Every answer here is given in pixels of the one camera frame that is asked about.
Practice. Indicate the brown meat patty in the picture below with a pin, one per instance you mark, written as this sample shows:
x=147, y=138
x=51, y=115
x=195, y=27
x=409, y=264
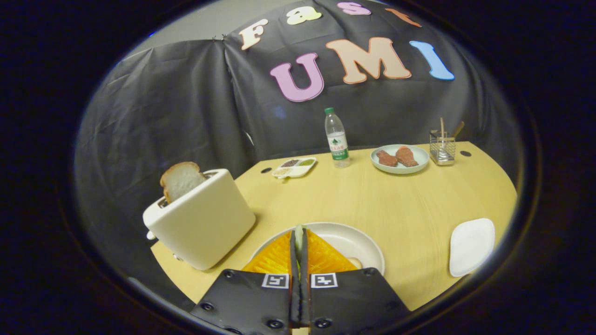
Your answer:
x=406, y=157
x=387, y=158

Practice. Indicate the clear plastic water bottle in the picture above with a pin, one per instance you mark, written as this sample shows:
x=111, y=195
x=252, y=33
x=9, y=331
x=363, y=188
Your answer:
x=337, y=144

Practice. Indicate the toasted bread slice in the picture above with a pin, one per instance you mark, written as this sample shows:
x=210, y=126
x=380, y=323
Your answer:
x=181, y=179

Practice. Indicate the brown wooden stick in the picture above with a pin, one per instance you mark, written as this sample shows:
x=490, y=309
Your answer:
x=458, y=129

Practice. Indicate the white divided condiment dish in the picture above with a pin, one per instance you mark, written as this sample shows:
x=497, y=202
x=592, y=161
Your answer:
x=294, y=173

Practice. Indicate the white toaster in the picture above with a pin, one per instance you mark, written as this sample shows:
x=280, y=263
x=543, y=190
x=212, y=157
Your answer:
x=205, y=223

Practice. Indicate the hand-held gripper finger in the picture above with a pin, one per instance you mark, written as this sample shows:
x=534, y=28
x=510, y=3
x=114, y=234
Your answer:
x=294, y=288
x=305, y=288

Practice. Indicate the green lettuce leaf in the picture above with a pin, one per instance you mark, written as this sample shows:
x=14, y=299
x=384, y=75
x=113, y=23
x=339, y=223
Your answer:
x=299, y=239

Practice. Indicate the light wooden stick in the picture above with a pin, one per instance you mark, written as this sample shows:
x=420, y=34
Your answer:
x=442, y=128

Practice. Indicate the pale bread slice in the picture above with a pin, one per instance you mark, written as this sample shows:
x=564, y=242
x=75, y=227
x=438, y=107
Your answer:
x=355, y=263

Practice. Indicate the large white round plate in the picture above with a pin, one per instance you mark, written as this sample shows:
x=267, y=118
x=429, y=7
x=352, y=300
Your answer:
x=349, y=239

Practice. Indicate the clear utensil holder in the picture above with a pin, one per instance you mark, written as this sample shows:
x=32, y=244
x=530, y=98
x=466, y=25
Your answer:
x=442, y=151

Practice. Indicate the small white square plate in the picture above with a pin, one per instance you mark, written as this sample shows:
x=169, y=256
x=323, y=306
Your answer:
x=471, y=246

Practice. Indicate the pale green round plate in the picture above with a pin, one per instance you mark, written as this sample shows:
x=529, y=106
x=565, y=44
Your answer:
x=421, y=153

